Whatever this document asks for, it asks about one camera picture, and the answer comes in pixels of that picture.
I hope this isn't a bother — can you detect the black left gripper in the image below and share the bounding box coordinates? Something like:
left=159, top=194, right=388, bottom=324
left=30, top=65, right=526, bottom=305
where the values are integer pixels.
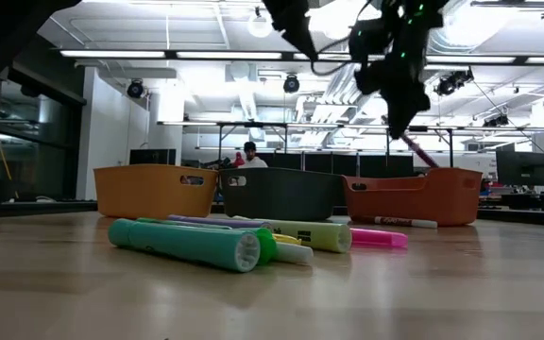
left=261, top=0, right=320, bottom=62

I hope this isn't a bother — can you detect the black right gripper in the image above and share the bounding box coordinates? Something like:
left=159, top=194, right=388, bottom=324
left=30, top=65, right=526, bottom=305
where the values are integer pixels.
left=353, top=50, right=433, bottom=141

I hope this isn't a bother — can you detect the white marker with red label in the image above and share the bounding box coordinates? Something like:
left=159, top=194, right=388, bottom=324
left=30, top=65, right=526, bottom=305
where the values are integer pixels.
left=354, top=214, right=439, bottom=230

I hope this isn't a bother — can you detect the yellow highlighter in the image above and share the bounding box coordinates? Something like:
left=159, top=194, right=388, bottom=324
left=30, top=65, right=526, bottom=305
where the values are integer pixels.
left=231, top=215, right=353, bottom=254

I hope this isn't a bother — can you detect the dark purple highlighter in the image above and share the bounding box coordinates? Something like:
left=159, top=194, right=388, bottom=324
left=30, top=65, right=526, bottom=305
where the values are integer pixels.
left=166, top=213, right=274, bottom=232

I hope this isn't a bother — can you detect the teal highlighter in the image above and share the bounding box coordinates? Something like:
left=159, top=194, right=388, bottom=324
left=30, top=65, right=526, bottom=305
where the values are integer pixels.
left=107, top=217, right=262, bottom=274

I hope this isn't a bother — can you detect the white pendant lamp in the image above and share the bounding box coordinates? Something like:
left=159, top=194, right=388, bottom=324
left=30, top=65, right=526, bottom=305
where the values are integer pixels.
left=246, top=12, right=274, bottom=40

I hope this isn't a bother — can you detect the round black ceiling fixture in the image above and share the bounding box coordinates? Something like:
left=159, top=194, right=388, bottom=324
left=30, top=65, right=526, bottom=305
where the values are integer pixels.
left=126, top=78, right=146, bottom=100
left=282, top=74, right=301, bottom=94

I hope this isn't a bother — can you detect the black ceiling spotlight cluster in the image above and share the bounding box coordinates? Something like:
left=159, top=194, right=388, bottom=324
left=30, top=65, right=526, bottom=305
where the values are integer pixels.
left=433, top=69, right=475, bottom=97
left=483, top=114, right=510, bottom=128

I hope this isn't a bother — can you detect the orange plastic bin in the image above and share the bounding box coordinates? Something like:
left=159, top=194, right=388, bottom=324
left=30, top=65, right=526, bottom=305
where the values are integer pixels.
left=341, top=167, right=485, bottom=227

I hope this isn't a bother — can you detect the pink highlighter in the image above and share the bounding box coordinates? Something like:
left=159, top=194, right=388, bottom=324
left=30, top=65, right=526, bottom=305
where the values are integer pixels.
left=349, top=227, right=410, bottom=249

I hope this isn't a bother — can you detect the black monitor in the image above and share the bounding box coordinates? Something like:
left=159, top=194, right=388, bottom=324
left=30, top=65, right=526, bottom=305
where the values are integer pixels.
left=128, top=148, right=178, bottom=166
left=495, top=149, right=544, bottom=187

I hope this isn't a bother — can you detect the person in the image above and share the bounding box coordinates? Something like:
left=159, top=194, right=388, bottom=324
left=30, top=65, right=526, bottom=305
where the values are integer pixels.
left=237, top=141, right=269, bottom=170

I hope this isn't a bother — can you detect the teal plastic bin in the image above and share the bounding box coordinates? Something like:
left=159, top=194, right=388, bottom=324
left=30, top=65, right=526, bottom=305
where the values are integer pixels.
left=218, top=167, right=349, bottom=222

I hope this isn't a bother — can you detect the thin yellow marker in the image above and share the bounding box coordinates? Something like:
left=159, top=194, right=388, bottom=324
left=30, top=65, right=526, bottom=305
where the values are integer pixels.
left=271, top=232, right=303, bottom=247

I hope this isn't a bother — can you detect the green highlighter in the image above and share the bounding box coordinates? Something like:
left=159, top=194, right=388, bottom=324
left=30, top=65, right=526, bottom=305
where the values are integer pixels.
left=135, top=216, right=279, bottom=266

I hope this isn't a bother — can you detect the yellow plastic bin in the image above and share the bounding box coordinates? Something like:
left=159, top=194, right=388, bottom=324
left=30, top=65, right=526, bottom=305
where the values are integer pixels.
left=93, top=163, right=220, bottom=220

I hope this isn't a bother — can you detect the black workstation frame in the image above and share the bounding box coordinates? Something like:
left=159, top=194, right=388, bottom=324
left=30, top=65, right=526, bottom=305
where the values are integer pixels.
left=214, top=120, right=457, bottom=179

